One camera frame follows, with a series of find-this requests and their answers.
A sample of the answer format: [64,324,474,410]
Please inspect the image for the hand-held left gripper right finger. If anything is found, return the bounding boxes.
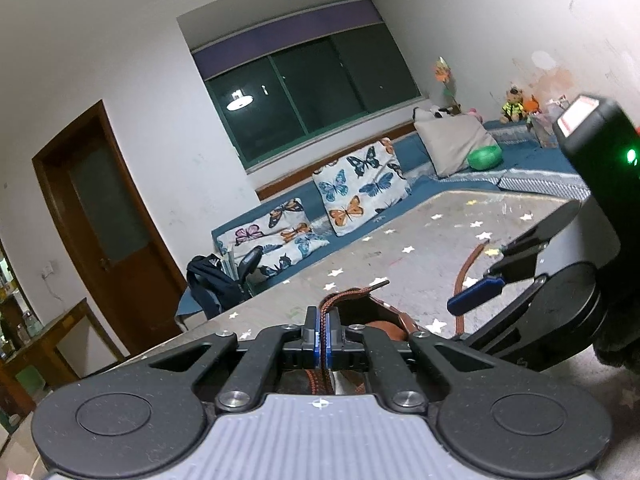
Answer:
[325,306,483,409]

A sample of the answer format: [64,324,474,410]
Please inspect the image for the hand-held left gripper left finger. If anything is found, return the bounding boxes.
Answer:
[147,306,322,409]

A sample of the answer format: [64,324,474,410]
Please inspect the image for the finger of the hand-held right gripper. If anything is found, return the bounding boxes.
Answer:
[446,273,549,362]
[483,200,584,280]

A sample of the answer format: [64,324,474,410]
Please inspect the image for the brown shoelace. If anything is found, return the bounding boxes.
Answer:
[300,279,391,398]

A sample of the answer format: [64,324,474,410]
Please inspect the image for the brown leather shoe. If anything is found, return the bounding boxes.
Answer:
[330,242,491,398]

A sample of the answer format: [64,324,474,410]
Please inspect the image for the grey patterned sofa cover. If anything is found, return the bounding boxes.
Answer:
[440,121,592,204]

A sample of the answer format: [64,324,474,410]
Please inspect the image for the grey star-print table cover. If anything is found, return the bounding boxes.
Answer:
[85,187,640,480]

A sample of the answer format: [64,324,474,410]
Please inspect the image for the clear plastic bag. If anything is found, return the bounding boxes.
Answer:
[530,100,565,149]

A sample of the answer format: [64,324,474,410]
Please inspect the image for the butterfly print pillow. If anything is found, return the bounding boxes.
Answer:
[220,198,313,251]
[232,230,332,279]

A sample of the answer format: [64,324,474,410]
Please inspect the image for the green round toy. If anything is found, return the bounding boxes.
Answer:
[467,145,502,171]

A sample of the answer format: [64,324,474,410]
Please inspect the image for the blue sofa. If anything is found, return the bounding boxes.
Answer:
[175,120,593,333]

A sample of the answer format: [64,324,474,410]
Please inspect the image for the black curved plastic object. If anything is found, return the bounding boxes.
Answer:
[235,247,263,286]

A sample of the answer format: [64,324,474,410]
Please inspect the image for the dark blue backpack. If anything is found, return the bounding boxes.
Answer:
[186,255,246,318]

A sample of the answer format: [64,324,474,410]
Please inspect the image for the brown teddy bear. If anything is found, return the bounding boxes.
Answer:
[501,85,526,123]

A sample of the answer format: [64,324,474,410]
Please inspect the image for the plain grey pillow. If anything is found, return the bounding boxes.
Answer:
[414,112,501,178]

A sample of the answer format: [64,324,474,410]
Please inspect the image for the large butterfly print cushion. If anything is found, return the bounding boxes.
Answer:
[312,140,413,237]

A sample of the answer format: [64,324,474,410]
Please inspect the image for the panda plush toy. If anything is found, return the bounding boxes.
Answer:
[412,105,455,122]

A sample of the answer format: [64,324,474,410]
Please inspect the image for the brown wooden door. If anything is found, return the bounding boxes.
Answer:
[32,100,188,356]

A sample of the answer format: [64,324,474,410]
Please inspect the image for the artificial flowers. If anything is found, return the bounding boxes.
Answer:
[433,56,462,111]

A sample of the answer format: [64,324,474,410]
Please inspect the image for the brown wooden sofa backboard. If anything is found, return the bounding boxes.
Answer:
[255,120,418,201]

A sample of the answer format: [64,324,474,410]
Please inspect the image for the green framed window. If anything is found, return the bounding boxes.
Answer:
[177,0,423,176]

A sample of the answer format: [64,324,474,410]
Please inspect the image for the brown wooden side table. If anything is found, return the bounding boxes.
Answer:
[0,297,126,411]

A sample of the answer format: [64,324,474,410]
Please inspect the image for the wooden shelf cabinet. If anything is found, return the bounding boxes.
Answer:
[0,240,32,361]

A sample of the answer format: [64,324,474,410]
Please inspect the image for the purple window blind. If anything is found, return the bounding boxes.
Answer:
[192,0,384,79]

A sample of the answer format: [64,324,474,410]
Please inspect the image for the cardboard box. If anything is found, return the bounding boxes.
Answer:
[0,400,47,480]

